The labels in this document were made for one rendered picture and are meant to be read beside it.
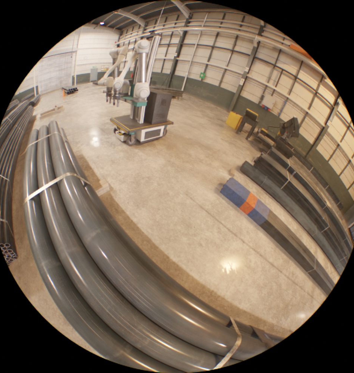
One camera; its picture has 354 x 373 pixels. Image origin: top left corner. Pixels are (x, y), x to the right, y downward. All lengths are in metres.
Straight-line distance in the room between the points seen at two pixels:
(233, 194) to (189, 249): 0.89
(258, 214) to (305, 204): 1.51
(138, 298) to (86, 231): 0.35
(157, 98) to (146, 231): 1.77
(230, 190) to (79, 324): 1.77
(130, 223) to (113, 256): 0.70
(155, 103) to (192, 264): 2.07
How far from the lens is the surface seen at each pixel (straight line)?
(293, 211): 2.78
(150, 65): 2.03
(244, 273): 1.47
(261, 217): 1.76
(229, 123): 5.35
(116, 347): 0.65
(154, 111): 2.10
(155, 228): 1.21
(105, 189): 1.42
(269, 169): 2.61
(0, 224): 1.58
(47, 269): 0.70
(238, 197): 1.68
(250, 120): 4.67
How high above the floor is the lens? 1.11
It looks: 46 degrees down
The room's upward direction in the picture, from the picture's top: 20 degrees clockwise
